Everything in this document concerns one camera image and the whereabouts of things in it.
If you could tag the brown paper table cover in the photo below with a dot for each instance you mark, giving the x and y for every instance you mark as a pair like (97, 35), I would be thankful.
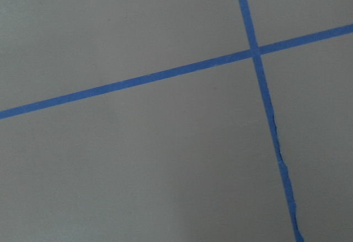
(176, 120)

